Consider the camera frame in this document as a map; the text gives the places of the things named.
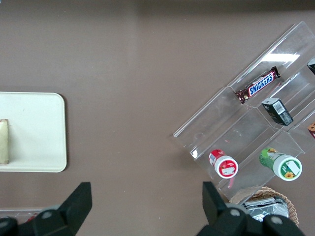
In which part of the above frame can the clear acrylic bottle rack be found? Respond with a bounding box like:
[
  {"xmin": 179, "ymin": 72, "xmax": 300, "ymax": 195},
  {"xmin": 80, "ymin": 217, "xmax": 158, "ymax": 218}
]
[{"xmin": 0, "ymin": 208, "xmax": 44, "ymax": 224}]

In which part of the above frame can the triangular sandwich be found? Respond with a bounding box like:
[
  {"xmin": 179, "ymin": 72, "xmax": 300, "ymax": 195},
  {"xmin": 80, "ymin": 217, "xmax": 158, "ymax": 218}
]
[{"xmin": 0, "ymin": 119, "xmax": 10, "ymax": 165}]

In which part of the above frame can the Snickers chocolate bar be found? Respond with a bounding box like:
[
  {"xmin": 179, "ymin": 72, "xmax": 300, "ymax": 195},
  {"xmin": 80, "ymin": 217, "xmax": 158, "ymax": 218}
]
[{"xmin": 235, "ymin": 66, "xmax": 281, "ymax": 105}]

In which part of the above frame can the cream rectangular tray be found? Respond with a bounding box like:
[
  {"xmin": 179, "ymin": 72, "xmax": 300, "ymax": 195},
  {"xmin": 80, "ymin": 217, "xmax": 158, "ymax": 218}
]
[{"xmin": 0, "ymin": 92, "xmax": 67, "ymax": 173}]

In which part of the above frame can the clear acrylic tiered stand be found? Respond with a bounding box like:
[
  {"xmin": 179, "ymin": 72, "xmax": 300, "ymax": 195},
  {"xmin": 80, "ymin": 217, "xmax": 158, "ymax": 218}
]
[{"xmin": 173, "ymin": 21, "xmax": 315, "ymax": 200}]

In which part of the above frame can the silver foil bag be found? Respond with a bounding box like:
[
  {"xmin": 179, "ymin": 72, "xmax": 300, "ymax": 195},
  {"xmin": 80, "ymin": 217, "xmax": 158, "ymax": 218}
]
[{"xmin": 242, "ymin": 196, "xmax": 290, "ymax": 222}]

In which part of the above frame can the small black box with barcode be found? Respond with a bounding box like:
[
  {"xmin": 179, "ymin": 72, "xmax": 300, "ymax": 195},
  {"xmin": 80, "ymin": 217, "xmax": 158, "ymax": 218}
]
[{"xmin": 261, "ymin": 97, "xmax": 294, "ymax": 126}]

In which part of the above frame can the green snack can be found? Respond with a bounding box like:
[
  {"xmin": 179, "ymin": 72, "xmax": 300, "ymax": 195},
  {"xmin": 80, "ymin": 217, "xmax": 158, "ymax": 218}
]
[{"xmin": 258, "ymin": 147, "xmax": 303, "ymax": 181}]

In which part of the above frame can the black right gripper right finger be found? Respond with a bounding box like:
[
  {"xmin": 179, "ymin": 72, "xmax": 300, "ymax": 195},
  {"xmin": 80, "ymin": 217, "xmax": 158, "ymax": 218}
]
[{"xmin": 196, "ymin": 181, "xmax": 306, "ymax": 236}]

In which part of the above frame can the light wicker basket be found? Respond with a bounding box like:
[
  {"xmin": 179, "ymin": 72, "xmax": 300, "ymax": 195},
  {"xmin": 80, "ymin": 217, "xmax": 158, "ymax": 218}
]
[{"xmin": 231, "ymin": 186, "xmax": 300, "ymax": 228}]

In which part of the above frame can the red snack can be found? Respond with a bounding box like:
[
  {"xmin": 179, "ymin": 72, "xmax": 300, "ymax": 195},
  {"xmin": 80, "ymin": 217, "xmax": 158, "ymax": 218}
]
[{"xmin": 208, "ymin": 149, "xmax": 239, "ymax": 178}]

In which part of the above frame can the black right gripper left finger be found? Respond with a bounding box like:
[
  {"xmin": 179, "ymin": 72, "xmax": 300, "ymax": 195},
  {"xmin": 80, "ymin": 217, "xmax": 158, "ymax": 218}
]
[{"xmin": 0, "ymin": 181, "xmax": 93, "ymax": 236}]

